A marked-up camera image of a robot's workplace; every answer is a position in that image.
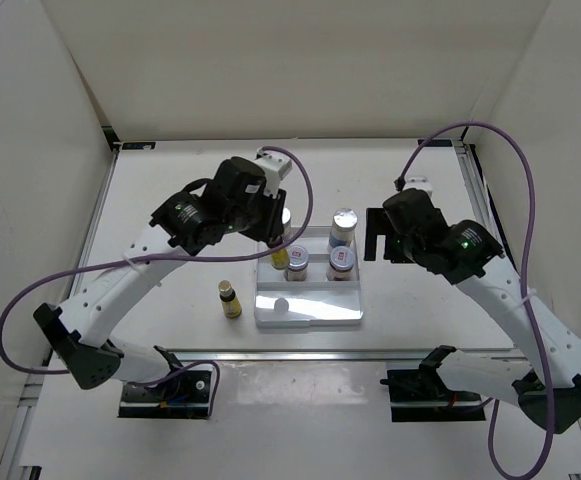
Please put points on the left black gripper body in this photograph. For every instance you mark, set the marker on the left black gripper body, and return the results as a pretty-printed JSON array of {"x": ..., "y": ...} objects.
[{"x": 251, "y": 219}]

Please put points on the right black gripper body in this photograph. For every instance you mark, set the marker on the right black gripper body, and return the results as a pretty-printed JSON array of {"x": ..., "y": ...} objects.
[{"x": 403, "y": 248}]

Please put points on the blue label shaker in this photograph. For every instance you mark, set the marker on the blue label shaker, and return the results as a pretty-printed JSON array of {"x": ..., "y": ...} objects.
[
  {"x": 287, "y": 224},
  {"x": 343, "y": 226}
]

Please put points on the yellow small bottle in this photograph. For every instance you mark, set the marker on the yellow small bottle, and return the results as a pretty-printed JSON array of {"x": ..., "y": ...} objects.
[
  {"x": 279, "y": 258},
  {"x": 230, "y": 303}
]

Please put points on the red cap jar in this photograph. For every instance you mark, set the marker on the red cap jar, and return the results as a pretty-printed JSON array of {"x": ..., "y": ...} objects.
[
  {"x": 297, "y": 268},
  {"x": 342, "y": 261}
]

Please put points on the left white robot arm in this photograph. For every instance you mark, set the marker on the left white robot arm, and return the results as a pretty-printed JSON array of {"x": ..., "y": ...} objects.
[{"x": 178, "y": 230}]

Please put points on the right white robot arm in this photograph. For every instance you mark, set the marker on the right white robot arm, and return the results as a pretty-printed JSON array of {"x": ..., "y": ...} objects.
[{"x": 546, "y": 386}]

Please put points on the white divided tray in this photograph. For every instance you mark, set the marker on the white divided tray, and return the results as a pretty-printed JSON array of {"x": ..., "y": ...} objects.
[{"x": 316, "y": 301}]

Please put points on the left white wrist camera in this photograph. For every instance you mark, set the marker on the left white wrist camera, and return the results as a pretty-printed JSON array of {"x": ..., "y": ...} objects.
[{"x": 275, "y": 167}]

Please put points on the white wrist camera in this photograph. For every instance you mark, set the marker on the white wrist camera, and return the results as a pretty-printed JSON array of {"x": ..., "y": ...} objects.
[
  {"x": 419, "y": 182},
  {"x": 275, "y": 167}
]

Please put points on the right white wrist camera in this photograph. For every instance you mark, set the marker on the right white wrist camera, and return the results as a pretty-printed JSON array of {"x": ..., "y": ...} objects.
[{"x": 419, "y": 182}]

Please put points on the aluminium front rail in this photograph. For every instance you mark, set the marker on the aluminium front rail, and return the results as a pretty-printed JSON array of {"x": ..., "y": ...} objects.
[{"x": 295, "y": 354}]

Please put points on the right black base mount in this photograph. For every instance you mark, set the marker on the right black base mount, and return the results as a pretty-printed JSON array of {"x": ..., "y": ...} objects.
[{"x": 412, "y": 401}]

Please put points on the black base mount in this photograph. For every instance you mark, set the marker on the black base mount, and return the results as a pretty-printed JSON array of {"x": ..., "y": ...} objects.
[
  {"x": 190, "y": 395},
  {"x": 412, "y": 401}
]

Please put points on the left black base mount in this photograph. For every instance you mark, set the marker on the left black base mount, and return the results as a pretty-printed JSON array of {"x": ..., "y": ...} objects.
[{"x": 190, "y": 395}]

